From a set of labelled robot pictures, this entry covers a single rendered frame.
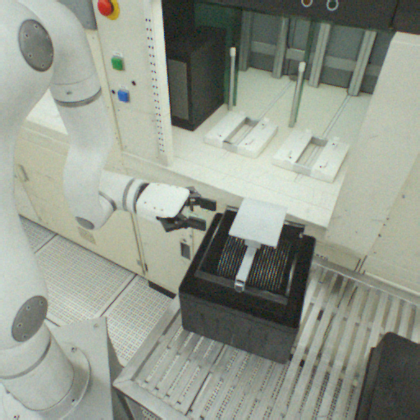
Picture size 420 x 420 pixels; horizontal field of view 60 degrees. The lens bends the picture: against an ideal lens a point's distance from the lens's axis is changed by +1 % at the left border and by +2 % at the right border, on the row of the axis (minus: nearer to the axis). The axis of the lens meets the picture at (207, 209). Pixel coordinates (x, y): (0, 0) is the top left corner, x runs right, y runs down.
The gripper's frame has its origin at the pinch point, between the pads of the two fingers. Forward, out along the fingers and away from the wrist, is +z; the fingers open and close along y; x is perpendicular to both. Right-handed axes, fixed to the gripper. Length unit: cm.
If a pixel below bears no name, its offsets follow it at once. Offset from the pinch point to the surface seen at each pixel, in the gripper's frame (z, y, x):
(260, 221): 12.8, 0.4, 2.8
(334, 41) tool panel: 15, -118, 2
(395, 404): 47, 18, -20
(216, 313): 8.1, 13.4, -16.5
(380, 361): 43.8, 9.8, -19.7
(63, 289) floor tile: -87, -22, -106
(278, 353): 23.4, 13.2, -24.7
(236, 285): 11.6, 12.0, -5.5
